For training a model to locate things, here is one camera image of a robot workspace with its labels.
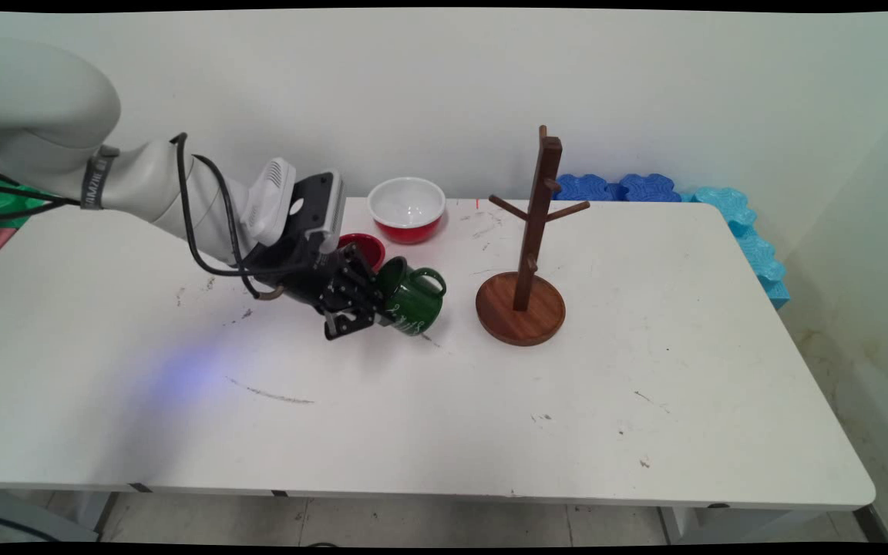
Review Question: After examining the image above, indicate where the grey velcro strap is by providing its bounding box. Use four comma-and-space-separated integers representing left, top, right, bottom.
79, 144, 120, 211

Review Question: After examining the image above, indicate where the brown wooden mug tree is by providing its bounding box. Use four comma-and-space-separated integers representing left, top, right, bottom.
476, 126, 591, 347

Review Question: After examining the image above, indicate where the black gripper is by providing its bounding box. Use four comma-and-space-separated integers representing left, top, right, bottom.
247, 237, 395, 341

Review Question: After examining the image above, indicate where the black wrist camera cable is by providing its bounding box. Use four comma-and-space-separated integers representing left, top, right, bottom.
170, 133, 314, 302

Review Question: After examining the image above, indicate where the green enamel mug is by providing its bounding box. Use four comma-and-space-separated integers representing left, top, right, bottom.
373, 257, 447, 337

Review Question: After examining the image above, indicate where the red bowl white inside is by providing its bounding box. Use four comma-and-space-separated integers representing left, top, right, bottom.
368, 177, 446, 246

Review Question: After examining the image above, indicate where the white table leg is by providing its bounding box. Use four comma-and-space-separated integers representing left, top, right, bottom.
658, 505, 849, 545
66, 491, 118, 534

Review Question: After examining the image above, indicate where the red enamel mug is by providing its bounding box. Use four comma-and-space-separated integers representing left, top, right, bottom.
336, 233, 387, 272

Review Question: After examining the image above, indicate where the dark blue foam mat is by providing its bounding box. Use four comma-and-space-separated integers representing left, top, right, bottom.
552, 173, 621, 203
617, 173, 684, 204

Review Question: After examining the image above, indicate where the light blue foam mat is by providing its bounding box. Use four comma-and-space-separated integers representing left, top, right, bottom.
683, 186, 791, 310

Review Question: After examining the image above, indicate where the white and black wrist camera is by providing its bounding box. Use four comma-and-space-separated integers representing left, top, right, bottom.
246, 157, 346, 255

